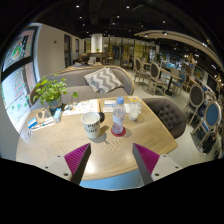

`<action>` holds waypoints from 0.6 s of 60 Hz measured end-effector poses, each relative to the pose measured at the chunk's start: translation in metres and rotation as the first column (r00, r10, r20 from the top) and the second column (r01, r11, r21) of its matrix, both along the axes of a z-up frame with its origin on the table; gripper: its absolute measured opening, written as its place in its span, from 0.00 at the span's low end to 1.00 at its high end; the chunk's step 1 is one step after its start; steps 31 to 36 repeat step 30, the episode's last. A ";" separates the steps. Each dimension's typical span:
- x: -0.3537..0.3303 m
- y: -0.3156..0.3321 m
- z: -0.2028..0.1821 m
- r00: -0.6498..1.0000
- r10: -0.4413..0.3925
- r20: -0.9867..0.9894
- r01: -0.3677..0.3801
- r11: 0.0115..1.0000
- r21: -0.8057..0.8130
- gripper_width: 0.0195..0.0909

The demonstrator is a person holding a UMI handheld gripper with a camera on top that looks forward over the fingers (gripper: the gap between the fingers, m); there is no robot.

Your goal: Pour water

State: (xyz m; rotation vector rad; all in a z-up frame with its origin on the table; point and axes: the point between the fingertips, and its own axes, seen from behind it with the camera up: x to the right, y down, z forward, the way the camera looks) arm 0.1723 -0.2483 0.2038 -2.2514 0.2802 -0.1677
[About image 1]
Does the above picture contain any window with festive decals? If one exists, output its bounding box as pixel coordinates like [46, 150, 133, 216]
[0, 26, 39, 134]

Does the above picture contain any blue and white tissue pack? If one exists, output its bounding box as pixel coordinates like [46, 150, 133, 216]
[27, 116, 38, 130]

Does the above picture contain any dark grey tufted armchair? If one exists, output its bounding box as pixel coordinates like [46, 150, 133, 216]
[141, 96, 188, 140]

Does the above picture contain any clear plastic cup with straw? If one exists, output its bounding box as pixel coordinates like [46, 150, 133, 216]
[128, 97, 143, 122]

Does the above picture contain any white mug with black lettering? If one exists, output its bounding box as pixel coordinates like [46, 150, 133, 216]
[80, 111, 106, 140]

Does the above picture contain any grey white chevron cushion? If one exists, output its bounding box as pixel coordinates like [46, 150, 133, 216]
[83, 66, 125, 95]

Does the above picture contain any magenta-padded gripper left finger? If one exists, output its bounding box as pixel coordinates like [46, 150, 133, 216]
[40, 142, 92, 186]

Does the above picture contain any green potted plant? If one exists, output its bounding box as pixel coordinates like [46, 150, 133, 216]
[32, 73, 80, 113]

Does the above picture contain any person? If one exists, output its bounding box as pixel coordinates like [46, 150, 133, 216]
[79, 53, 91, 66]

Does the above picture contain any white printed menu sheet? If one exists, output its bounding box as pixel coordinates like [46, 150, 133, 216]
[63, 99, 100, 117]

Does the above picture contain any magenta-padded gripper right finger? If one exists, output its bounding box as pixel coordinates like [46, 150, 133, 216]
[131, 143, 184, 186]

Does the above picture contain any grey curved sofa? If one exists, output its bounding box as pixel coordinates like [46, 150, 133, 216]
[29, 65, 136, 108]

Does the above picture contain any group of dining chairs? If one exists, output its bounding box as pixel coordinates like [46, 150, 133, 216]
[132, 56, 224, 158]

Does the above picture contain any clear water bottle blue cap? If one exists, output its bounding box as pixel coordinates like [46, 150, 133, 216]
[111, 96, 127, 135]

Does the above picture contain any group of ceiling lights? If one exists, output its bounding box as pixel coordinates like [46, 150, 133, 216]
[73, 1, 218, 48]

